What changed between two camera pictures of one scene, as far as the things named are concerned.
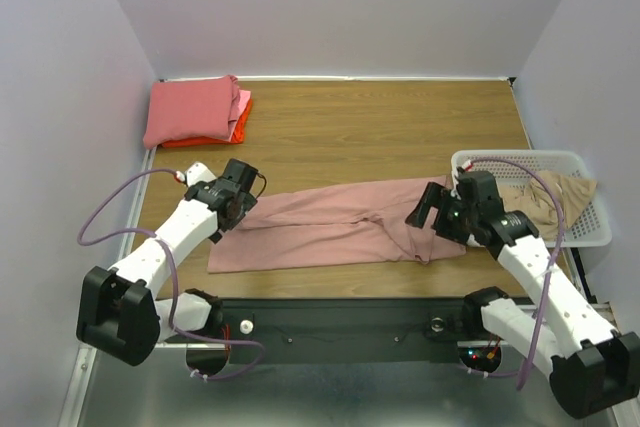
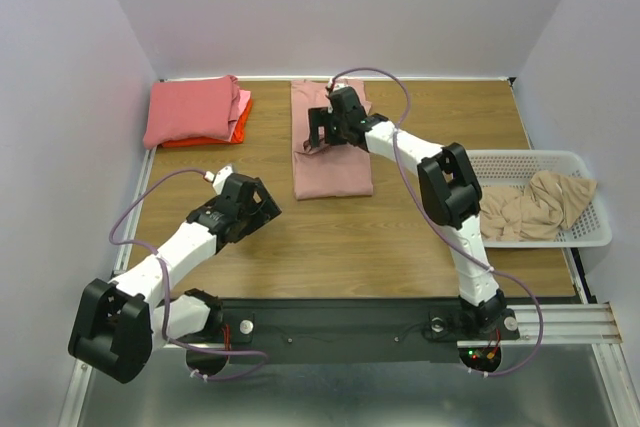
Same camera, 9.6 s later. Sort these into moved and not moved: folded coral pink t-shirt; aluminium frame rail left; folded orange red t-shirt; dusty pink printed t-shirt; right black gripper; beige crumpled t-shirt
Moved: right black gripper; dusty pink printed t-shirt
Not moved: folded coral pink t-shirt; folded orange red t-shirt; beige crumpled t-shirt; aluminium frame rail left
